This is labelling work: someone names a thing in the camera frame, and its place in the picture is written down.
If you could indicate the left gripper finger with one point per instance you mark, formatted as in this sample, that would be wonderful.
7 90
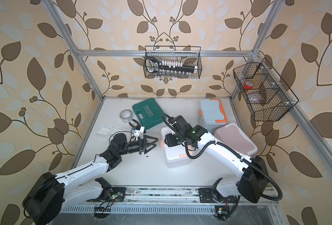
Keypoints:
149 140
146 150

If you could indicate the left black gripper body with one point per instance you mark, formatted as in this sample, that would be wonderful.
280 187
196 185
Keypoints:
133 147

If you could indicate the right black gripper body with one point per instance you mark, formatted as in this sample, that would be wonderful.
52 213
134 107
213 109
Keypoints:
174 139

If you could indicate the blue box orange trim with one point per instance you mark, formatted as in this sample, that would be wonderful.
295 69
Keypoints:
211 115

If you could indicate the white box pink trim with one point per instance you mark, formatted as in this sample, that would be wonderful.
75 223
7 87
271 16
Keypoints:
175 156

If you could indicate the pink first aid box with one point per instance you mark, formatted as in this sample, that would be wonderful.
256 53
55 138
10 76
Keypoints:
235 138

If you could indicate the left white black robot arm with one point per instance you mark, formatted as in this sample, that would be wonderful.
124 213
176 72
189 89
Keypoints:
52 193

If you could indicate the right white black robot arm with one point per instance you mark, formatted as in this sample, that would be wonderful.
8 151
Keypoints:
250 173

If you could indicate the orange black pliers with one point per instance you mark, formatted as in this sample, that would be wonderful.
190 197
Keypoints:
135 125

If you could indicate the green plastic tool case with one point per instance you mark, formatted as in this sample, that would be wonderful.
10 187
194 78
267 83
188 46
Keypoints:
148 112

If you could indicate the red tape roll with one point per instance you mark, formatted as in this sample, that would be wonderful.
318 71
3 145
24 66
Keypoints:
248 85

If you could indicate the grey duct tape roll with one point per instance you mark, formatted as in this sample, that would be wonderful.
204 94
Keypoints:
126 116

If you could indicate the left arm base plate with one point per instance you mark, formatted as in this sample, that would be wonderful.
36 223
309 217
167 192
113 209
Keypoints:
109 192

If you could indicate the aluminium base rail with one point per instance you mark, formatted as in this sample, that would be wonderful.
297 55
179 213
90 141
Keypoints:
167 195

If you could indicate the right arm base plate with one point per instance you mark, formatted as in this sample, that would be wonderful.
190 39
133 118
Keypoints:
211 195

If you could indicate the black socket set rail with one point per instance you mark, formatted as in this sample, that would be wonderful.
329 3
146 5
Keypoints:
153 65

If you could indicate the back wire basket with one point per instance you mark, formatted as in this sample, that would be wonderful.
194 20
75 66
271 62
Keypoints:
181 62

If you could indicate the wire basket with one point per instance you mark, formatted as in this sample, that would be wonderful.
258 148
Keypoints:
181 62
271 97

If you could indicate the right wire basket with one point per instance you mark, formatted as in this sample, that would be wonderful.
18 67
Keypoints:
271 97

